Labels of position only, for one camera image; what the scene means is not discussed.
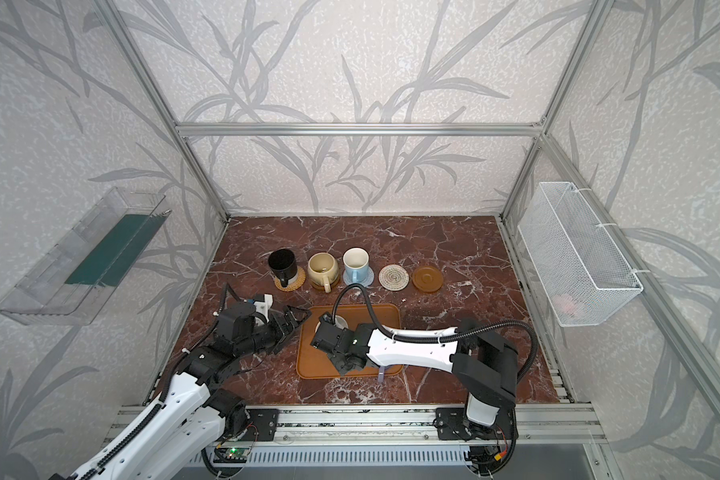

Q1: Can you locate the aluminium front rail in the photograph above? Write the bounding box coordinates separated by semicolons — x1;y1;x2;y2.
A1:
229;403;607;447

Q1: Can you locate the pink object in basket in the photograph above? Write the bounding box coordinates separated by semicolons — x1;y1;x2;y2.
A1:
553;294;582;318

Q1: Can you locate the grey round felt coaster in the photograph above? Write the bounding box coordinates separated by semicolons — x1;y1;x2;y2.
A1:
342;269;375;287

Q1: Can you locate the black mug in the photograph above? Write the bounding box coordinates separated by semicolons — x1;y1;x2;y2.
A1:
268;248;298;286

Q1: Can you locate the beige patterned round coaster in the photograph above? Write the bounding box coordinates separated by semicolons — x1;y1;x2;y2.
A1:
378;264;410;292

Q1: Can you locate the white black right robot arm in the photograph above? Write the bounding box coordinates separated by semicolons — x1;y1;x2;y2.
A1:
310;314;520;428

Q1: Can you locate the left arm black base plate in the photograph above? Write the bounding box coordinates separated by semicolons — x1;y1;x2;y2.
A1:
239;408;280;443

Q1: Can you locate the white mug blue handle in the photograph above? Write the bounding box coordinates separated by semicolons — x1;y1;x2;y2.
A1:
342;247;370;283

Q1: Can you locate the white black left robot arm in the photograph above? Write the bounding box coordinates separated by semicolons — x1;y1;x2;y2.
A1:
70;297;310;479

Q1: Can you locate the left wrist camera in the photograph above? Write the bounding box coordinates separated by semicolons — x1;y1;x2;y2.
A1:
213;289;273;346

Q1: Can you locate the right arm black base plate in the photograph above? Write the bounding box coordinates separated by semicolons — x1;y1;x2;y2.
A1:
433;407;518;441

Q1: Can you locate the aluminium frame corner post right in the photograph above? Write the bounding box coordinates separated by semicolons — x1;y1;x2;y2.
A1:
499;0;614;224

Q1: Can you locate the green circuit board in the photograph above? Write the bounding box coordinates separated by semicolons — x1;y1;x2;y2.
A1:
213;443;253;464

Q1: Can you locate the clear plastic wall bin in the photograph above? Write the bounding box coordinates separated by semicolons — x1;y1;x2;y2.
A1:
0;187;172;326

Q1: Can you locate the aluminium frame corner post left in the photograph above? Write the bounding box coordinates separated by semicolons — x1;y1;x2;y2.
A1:
93;0;230;222

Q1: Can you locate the orange brown serving tray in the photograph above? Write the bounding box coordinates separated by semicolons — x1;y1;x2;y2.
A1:
296;304;401;380

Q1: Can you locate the cream yellow mug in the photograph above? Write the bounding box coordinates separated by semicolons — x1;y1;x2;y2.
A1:
307;252;339;287

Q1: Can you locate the woven rattan round coaster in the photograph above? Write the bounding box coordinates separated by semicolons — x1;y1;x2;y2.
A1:
274;266;307;292

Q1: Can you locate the white wire mesh basket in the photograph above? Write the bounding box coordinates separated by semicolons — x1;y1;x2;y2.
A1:
518;182;644;327

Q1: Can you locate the brown wooden round coaster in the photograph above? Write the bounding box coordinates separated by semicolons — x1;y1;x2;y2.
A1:
309;277;340;293

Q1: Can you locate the white mug cream handle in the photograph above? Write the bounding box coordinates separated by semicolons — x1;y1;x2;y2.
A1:
334;315;348;329

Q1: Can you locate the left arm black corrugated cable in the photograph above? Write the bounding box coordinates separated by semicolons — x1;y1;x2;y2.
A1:
71;281;247;480

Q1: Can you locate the amber brown round coaster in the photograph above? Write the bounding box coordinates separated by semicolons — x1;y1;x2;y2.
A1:
412;265;444;293

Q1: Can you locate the aluminium frame corner post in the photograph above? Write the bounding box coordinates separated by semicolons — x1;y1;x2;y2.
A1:
499;0;614;224
93;0;230;222

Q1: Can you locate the aluminium frame back crossbar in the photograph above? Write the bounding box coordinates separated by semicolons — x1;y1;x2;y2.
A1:
176;122;542;137

